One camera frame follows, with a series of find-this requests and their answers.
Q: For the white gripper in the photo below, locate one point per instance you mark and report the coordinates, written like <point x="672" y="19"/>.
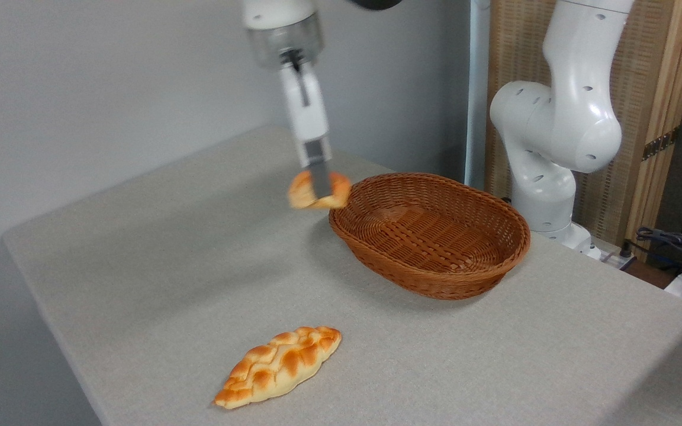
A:
<point x="308" y="115"/>

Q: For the round orange bread roll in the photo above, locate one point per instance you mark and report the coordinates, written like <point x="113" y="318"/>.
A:
<point x="302" y="192"/>

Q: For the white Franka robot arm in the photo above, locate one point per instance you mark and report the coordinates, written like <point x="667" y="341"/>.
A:
<point x="566" y="124"/>

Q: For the braided long bread loaf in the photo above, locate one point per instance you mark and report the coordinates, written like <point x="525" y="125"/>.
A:
<point x="279" y="365"/>

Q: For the brown wicker basket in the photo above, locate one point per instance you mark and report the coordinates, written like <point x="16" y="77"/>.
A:
<point x="465" y="266"/>

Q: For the white vertical pole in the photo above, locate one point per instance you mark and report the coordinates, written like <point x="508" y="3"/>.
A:
<point x="477" y="89"/>

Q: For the black screen hinge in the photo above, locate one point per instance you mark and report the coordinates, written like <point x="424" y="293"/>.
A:
<point x="660" y="143"/>

